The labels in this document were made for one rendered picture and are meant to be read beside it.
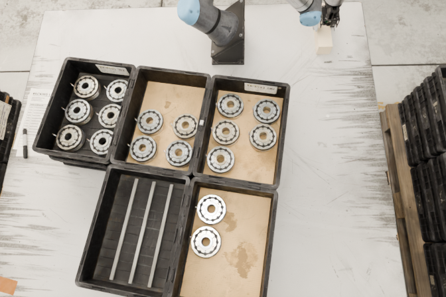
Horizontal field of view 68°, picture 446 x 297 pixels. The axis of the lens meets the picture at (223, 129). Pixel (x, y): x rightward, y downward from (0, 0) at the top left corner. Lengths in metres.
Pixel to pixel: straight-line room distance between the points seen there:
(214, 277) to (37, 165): 0.90
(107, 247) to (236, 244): 0.46
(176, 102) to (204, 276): 0.66
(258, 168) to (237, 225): 0.22
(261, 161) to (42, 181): 0.93
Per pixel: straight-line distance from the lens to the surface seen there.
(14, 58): 2.95
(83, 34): 1.84
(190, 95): 1.36
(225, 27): 1.42
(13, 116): 2.36
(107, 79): 1.49
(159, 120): 1.31
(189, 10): 1.35
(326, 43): 1.59
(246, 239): 1.21
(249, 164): 1.24
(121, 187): 1.31
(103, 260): 1.31
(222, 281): 1.22
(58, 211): 1.54
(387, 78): 2.51
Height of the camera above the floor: 2.04
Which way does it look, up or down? 70 degrees down
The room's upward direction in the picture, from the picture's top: 10 degrees counter-clockwise
